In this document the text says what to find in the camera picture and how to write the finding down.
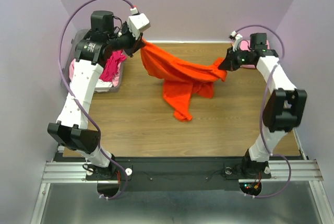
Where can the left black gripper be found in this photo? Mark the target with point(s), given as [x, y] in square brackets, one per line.
[135, 44]

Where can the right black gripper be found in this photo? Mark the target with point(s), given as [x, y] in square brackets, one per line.
[227, 63]

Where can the orange t shirt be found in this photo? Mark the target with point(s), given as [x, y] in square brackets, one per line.
[181, 79]

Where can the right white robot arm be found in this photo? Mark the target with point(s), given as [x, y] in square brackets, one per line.
[282, 106]

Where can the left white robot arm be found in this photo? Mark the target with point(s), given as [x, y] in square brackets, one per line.
[91, 54]

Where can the folded pink t shirt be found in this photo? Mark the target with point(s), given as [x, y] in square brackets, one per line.
[244, 45]

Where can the magenta t shirt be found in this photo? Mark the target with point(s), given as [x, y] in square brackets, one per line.
[111, 72]

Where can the clear plastic bin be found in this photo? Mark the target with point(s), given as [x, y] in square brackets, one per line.
[78, 36]

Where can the white shirt in bin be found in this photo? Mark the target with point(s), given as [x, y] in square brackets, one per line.
[107, 84]

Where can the light pink shirt in bin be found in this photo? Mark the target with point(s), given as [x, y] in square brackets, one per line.
[71, 70]

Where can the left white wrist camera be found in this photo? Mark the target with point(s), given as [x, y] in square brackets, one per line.
[138, 24]

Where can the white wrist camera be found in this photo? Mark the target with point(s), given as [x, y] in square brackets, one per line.
[236, 40]
[138, 24]

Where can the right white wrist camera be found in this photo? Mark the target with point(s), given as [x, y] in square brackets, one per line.
[236, 40]

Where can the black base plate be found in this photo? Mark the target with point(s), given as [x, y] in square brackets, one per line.
[160, 174]

